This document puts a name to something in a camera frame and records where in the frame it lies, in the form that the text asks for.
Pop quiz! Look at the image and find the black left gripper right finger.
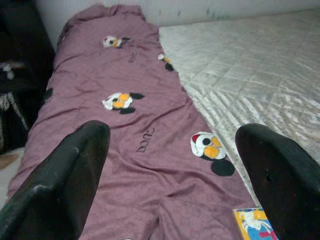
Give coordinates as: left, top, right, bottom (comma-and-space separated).
235, 123, 320, 240

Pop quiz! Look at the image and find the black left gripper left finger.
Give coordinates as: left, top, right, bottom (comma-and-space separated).
0, 120, 111, 240

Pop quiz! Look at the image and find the colourful picture book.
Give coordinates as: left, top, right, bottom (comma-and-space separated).
232, 207, 278, 240

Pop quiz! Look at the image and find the white quilted mattress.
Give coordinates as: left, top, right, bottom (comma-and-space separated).
158, 8, 320, 208

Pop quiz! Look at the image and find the purple Mickey print blanket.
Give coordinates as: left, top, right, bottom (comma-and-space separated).
7, 4, 261, 240

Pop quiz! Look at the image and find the dark bedside cabinet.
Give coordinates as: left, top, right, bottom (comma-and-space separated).
0, 0, 56, 156

